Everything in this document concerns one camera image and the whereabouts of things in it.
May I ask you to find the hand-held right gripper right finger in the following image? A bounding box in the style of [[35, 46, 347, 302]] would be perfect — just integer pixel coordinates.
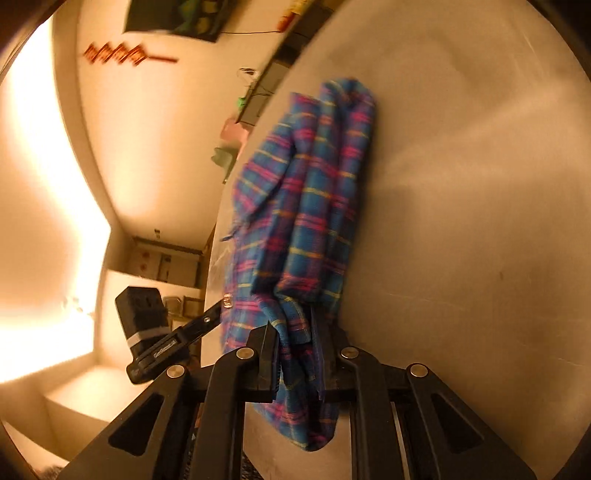
[[310, 307, 539, 480]]

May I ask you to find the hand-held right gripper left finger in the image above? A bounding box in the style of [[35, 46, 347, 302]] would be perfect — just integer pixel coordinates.
[[55, 320, 282, 480]]

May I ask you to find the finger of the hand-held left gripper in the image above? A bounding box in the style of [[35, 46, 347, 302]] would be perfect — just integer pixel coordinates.
[[171, 298, 234, 344]]

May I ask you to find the blue pink plaid shirt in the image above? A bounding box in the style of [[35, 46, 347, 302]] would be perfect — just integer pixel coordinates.
[[219, 78, 380, 452]]

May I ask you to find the green plastic chair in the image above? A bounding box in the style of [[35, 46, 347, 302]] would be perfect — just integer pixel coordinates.
[[211, 147, 237, 183]]

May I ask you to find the pink plastic chair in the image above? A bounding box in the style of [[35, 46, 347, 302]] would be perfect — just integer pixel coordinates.
[[221, 117, 249, 145]]

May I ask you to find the long grey low cabinet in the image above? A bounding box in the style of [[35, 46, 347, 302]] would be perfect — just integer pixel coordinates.
[[233, 0, 338, 127]]

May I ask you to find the red hanging knot ornament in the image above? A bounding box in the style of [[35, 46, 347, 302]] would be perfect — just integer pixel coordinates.
[[83, 43, 179, 66]]

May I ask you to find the dark framed wall picture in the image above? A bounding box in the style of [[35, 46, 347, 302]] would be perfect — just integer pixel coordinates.
[[124, 0, 234, 43]]

